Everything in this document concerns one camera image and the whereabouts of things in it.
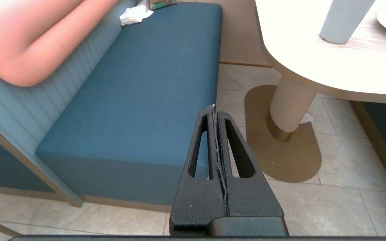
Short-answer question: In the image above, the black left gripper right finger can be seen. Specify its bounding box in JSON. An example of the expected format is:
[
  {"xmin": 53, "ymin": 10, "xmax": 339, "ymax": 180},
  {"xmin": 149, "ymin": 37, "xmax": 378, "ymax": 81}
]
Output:
[{"xmin": 215, "ymin": 111, "xmax": 284, "ymax": 219}]

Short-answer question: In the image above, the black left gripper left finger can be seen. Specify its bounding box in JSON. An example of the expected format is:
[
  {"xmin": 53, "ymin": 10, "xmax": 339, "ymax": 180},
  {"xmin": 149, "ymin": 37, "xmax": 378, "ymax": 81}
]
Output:
[{"xmin": 169, "ymin": 105, "xmax": 228, "ymax": 235}]

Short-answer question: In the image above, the grey plastic cup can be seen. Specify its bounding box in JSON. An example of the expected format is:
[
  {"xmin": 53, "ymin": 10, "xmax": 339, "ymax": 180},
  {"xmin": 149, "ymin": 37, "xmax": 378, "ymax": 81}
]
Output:
[{"xmin": 319, "ymin": 0, "xmax": 376, "ymax": 45}]

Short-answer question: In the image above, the white folded napkin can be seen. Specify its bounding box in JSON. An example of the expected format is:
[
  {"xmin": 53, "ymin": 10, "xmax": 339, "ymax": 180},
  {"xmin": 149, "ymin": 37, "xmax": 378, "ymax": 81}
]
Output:
[{"xmin": 119, "ymin": 4, "xmax": 154, "ymax": 26}]

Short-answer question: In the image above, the green snack bag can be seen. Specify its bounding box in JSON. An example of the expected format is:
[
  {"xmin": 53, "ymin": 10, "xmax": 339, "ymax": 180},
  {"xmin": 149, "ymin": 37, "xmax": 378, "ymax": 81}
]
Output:
[{"xmin": 146, "ymin": 0, "xmax": 179, "ymax": 10}]

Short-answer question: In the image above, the pink bolster cushion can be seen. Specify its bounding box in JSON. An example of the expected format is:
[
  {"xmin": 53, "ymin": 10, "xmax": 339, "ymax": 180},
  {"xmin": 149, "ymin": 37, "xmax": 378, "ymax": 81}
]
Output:
[{"xmin": 0, "ymin": 0, "xmax": 120, "ymax": 87}]

